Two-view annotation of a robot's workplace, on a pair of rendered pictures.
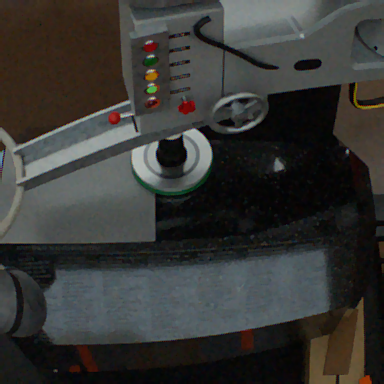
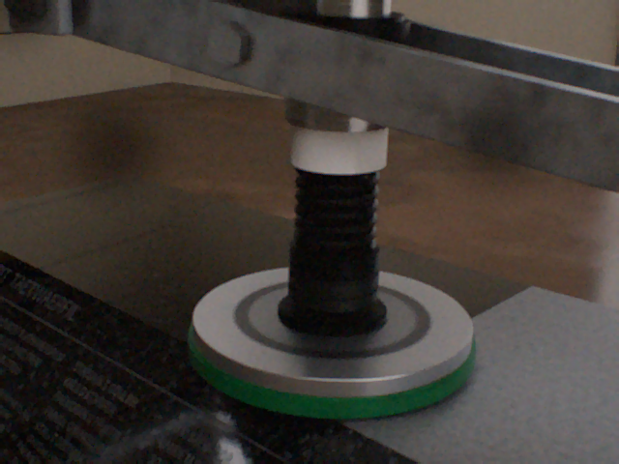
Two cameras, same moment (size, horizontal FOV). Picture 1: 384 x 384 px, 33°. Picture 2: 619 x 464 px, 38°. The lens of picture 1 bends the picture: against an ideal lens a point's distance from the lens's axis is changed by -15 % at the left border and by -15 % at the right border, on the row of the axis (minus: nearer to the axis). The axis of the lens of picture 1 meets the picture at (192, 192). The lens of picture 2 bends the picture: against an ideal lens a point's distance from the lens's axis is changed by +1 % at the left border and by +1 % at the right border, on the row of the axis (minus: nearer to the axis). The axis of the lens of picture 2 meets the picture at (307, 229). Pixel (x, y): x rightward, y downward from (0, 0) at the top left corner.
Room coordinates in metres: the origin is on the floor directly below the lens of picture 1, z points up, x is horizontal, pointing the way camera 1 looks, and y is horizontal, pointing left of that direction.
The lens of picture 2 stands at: (1.61, 0.46, 1.18)
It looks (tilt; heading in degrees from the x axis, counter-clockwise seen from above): 18 degrees down; 223
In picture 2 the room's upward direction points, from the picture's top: 2 degrees clockwise
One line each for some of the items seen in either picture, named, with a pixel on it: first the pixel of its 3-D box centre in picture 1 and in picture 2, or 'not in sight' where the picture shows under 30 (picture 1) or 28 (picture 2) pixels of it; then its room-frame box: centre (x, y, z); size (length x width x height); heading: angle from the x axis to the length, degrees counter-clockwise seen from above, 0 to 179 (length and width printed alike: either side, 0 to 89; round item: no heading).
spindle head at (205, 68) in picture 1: (201, 39); not in sight; (1.16, -0.02, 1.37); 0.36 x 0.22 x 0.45; 106
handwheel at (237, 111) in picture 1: (233, 101); not in sight; (1.06, -0.09, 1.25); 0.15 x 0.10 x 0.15; 106
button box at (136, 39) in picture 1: (149, 70); not in sight; (1.01, 0.09, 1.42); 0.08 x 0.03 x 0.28; 106
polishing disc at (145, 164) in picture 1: (171, 156); (332, 321); (1.14, 0.05, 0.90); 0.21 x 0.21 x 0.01
